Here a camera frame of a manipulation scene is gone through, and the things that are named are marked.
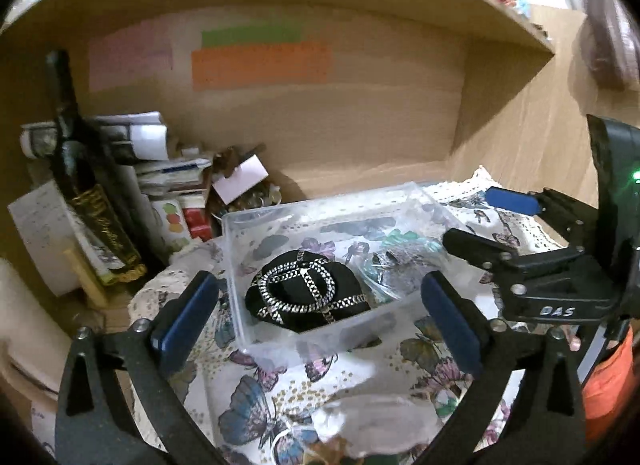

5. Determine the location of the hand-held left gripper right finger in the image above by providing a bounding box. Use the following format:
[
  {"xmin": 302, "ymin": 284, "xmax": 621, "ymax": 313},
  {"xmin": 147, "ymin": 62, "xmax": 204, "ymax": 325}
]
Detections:
[{"xmin": 414, "ymin": 271, "xmax": 587, "ymax": 465}]

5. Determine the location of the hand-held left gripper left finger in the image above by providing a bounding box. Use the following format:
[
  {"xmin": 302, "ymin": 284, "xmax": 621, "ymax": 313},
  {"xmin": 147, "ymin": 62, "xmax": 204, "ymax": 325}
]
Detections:
[{"xmin": 54, "ymin": 270, "xmax": 231, "ymax": 465}]

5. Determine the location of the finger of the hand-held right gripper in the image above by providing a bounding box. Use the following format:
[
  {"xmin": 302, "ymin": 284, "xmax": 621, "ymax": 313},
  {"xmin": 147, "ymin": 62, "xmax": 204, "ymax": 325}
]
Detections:
[
  {"xmin": 442, "ymin": 227, "xmax": 619, "ymax": 322},
  {"xmin": 485, "ymin": 186, "xmax": 602, "ymax": 247}
]

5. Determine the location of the clear bag with teal items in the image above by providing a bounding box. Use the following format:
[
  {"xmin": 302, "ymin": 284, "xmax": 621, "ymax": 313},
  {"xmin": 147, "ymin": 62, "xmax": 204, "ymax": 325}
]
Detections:
[{"xmin": 350, "ymin": 229, "xmax": 449, "ymax": 304}]

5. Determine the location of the clear plastic container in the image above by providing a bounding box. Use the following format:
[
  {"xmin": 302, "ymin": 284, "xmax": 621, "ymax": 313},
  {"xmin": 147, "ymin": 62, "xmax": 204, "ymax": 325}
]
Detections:
[{"xmin": 221, "ymin": 181, "xmax": 468, "ymax": 362}]

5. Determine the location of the black cap with silver chains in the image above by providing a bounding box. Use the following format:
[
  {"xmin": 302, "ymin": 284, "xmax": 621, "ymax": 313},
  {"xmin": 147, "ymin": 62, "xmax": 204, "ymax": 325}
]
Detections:
[{"xmin": 244, "ymin": 248, "xmax": 374, "ymax": 335}]

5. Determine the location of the person's right forearm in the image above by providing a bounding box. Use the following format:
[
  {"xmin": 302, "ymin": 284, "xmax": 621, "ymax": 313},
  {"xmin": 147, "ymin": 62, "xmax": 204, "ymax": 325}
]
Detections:
[{"xmin": 581, "ymin": 327, "xmax": 640, "ymax": 442}]

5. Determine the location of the red small box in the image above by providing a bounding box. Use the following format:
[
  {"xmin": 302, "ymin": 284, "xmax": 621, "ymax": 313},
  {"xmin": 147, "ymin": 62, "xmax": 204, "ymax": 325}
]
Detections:
[{"xmin": 181, "ymin": 204, "xmax": 215, "ymax": 242}]

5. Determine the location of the white box with fruit print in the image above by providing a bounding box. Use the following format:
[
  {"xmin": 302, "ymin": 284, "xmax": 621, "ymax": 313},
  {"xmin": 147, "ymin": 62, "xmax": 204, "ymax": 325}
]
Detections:
[{"xmin": 149, "ymin": 199, "xmax": 192, "ymax": 252}]

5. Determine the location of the crumpled clear plastic bag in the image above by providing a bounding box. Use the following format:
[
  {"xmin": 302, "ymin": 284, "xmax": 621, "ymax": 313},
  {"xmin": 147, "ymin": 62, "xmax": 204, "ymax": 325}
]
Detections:
[{"xmin": 312, "ymin": 392, "xmax": 444, "ymax": 459}]

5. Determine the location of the butterfly printed cloth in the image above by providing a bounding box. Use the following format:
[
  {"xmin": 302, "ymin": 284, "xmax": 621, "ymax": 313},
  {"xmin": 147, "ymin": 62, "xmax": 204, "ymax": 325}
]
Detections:
[{"xmin": 127, "ymin": 165, "xmax": 571, "ymax": 465}]

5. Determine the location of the pile of coins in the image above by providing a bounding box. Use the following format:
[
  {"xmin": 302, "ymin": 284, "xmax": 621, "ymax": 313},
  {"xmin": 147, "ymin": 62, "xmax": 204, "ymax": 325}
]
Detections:
[{"xmin": 224, "ymin": 184, "xmax": 283, "ymax": 213}]

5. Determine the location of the dark glass bottle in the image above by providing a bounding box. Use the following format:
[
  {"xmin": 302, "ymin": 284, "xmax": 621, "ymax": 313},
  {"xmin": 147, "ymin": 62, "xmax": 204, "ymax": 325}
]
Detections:
[{"xmin": 45, "ymin": 49, "xmax": 149, "ymax": 287}]

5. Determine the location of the white card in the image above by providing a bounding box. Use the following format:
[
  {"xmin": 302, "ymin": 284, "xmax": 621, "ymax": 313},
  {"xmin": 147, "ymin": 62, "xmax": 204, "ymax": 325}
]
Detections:
[{"xmin": 212, "ymin": 155, "xmax": 269, "ymax": 204}]

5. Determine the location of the white paper stack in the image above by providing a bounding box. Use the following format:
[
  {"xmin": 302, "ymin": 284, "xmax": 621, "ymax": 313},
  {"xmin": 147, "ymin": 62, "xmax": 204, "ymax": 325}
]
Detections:
[{"xmin": 0, "ymin": 259, "xmax": 73, "ymax": 398}]

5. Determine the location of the wooden shelf unit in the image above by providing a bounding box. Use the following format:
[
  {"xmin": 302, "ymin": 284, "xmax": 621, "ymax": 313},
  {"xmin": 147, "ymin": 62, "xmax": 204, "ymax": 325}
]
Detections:
[{"xmin": 0, "ymin": 0, "xmax": 640, "ymax": 465}]

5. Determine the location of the white paper sheet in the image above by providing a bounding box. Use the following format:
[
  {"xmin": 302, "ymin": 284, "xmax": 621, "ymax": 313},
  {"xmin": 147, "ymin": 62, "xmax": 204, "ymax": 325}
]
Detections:
[{"xmin": 7, "ymin": 179, "xmax": 88, "ymax": 297}]

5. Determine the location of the stack of papers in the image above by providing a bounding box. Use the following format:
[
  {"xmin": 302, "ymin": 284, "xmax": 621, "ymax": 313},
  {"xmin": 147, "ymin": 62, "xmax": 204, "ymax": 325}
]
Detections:
[{"xmin": 92, "ymin": 111, "xmax": 213, "ymax": 196}]

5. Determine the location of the rolled printed paper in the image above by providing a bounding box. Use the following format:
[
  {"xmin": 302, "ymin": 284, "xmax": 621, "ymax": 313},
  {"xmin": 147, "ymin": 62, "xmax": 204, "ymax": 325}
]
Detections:
[{"xmin": 20, "ymin": 120, "xmax": 68, "ymax": 160}]

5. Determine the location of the orange sticky note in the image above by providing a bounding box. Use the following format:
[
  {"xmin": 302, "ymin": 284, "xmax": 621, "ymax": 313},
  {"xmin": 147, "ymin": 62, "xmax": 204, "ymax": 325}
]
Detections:
[{"xmin": 191, "ymin": 43, "xmax": 333, "ymax": 92}]

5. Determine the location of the pink sticky note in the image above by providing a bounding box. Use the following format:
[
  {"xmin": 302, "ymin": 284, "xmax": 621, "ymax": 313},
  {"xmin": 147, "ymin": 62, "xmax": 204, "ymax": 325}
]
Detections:
[{"xmin": 87, "ymin": 22, "xmax": 175, "ymax": 92}]

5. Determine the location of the green sticky note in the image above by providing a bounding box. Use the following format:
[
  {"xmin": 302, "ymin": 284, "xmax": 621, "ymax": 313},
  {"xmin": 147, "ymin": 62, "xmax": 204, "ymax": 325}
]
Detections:
[{"xmin": 201, "ymin": 22, "xmax": 304, "ymax": 47}]

